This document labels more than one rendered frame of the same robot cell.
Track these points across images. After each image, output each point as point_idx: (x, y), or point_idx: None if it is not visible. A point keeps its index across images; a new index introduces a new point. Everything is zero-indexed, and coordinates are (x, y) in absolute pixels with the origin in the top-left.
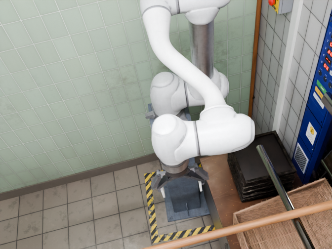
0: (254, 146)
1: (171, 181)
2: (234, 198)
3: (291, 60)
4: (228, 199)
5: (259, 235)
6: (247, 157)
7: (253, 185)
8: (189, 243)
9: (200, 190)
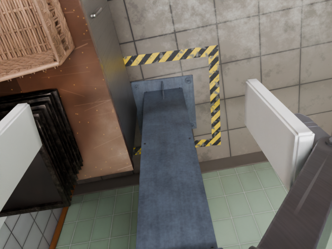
0: (17, 193)
1: (184, 133)
2: (71, 96)
3: None
4: (82, 96)
5: (22, 23)
6: (28, 174)
7: None
8: None
9: (26, 105)
